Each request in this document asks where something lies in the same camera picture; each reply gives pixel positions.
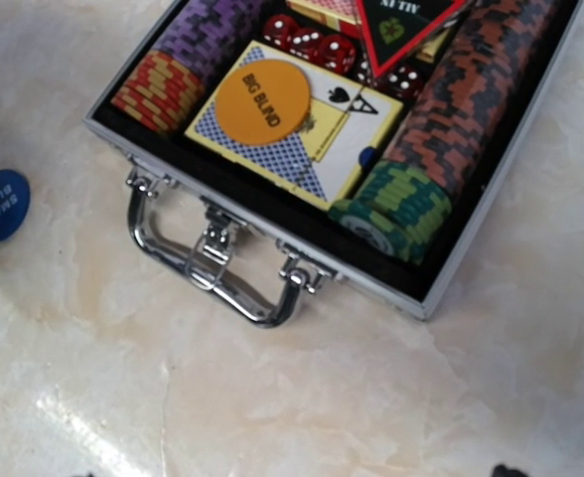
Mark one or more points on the right chip row in case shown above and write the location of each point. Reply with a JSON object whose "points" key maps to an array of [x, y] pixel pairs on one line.
{"points": [[456, 114]]}

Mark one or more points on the chip row in case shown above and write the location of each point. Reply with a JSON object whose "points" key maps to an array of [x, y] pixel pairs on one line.
{"points": [[171, 78], [456, 114]]}

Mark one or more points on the left chip row in case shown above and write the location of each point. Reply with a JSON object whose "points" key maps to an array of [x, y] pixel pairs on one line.
{"points": [[171, 78]]}

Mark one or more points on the orange big blind button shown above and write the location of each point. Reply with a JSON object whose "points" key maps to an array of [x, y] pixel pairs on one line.
{"points": [[262, 102]]}

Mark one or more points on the red triangular dealer button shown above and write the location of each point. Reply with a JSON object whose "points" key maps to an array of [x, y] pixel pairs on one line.
{"points": [[392, 30]]}

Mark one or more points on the aluminium poker case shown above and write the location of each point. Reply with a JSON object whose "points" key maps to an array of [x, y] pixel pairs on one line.
{"points": [[257, 247]]}

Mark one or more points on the red dice in case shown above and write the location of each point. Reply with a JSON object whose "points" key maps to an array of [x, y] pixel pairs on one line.
{"points": [[338, 54]]}

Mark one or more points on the blue small blind button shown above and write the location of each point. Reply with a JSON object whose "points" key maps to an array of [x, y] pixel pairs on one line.
{"points": [[15, 197]]}

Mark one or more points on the red playing card deck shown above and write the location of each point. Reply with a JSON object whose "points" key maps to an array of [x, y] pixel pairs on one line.
{"points": [[340, 16]]}

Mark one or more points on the green poker chip stack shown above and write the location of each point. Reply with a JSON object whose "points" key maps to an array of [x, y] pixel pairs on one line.
{"points": [[398, 210]]}

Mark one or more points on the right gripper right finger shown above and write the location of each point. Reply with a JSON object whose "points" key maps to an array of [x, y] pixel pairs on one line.
{"points": [[502, 470]]}

